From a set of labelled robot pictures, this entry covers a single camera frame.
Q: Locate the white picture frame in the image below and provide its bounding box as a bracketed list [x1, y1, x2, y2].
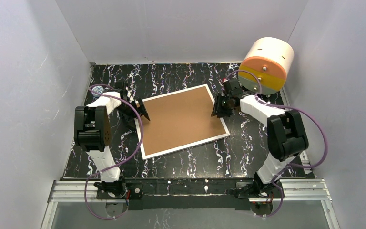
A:
[134, 83, 231, 161]

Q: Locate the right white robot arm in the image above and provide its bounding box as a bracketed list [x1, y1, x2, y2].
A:
[211, 79, 309, 185]

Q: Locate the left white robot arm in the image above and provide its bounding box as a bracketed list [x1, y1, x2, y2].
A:
[74, 82, 150, 183]

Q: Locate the small blue lidded jar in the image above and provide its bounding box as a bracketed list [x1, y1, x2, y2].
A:
[90, 85, 104, 98]

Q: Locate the white cylindrical drawer unit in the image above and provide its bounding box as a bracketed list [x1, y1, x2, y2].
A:
[238, 37, 295, 95]

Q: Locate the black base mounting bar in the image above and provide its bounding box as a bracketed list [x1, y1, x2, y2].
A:
[94, 177, 285, 212]

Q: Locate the aluminium rail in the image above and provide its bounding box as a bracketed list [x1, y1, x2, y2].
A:
[41, 178, 340, 229]

